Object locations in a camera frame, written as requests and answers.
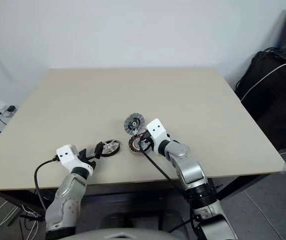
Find black table frame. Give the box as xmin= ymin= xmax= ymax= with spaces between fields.
xmin=0 ymin=173 xmax=267 ymax=221

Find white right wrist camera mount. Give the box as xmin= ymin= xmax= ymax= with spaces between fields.
xmin=145 ymin=118 xmax=171 ymax=153

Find silver motor lid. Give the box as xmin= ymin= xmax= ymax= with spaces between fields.
xmin=123 ymin=113 xmax=146 ymax=135

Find black-rimmed spoked rotor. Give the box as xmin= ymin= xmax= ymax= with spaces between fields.
xmin=99 ymin=138 xmax=121 ymax=158

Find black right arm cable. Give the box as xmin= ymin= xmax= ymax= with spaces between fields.
xmin=142 ymin=149 xmax=184 ymax=192

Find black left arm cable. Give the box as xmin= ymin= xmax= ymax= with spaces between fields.
xmin=33 ymin=155 xmax=60 ymax=214

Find white cable on case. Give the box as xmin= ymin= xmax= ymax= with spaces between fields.
xmin=240 ymin=62 xmax=286 ymax=102

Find large black case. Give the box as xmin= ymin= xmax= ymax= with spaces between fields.
xmin=235 ymin=50 xmax=286 ymax=151

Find silver motor housing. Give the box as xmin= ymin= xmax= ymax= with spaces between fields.
xmin=128 ymin=134 xmax=148 ymax=154

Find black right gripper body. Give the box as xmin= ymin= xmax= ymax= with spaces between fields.
xmin=140 ymin=131 xmax=158 ymax=153

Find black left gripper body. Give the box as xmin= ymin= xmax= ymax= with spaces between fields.
xmin=77 ymin=148 xmax=96 ymax=168

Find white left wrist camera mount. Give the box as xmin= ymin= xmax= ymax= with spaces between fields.
xmin=56 ymin=143 xmax=94 ymax=177

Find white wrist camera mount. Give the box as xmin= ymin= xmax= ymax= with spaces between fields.
xmin=145 ymin=118 xmax=171 ymax=153
xmin=56 ymin=143 xmax=94 ymax=177

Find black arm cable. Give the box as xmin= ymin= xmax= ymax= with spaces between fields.
xmin=33 ymin=155 xmax=60 ymax=214
xmin=142 ymin=149 xmax=184 ymax=192

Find grey robot torso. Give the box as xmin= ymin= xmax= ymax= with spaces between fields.
xmin=69 ymin=223 xmax=184 ymax=240

